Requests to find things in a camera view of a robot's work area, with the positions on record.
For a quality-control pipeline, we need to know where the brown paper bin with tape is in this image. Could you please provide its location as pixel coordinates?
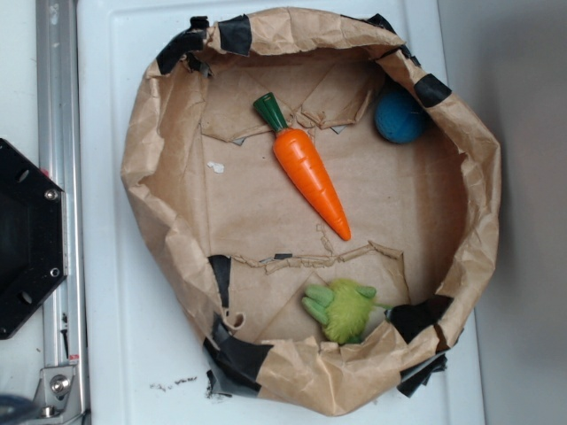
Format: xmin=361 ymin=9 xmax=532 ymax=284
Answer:
xmin=120 ymin=7 xmax=501 ymax=416

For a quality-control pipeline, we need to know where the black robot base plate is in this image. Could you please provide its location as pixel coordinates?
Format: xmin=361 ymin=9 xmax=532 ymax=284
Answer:
xmin=1 ymin=139 xmax=66 ymax=340

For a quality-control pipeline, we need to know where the metal corner bracket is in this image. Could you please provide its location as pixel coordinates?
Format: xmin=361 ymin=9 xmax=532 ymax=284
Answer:
xmin=34 ymin=365 xmax=82 ymax=424

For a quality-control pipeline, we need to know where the small white paper scrap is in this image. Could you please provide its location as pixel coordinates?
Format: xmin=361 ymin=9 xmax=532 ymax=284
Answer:
xmin=206 ymin=161 xmax=225 ymax=174

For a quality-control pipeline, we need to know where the green fuzzy plush toy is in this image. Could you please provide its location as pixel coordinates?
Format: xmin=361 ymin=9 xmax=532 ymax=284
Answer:
xmin=301 ymin=278 xmax=392 ymax=345

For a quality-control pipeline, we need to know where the aluminium extrusion rail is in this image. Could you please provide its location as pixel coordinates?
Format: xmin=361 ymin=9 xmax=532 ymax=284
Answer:
xmin=35 ymin=1 xmax=91 ymax=424

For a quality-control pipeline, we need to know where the orange plastic toy carrot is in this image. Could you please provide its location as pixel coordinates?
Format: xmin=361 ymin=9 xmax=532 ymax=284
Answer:
xmin=253 ymin=92 xmax=352 ymax=241

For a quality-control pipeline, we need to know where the blue foam ball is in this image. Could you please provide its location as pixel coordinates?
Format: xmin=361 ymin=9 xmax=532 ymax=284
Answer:
xmin=374 ymin=90 xmax=427 ymax=144

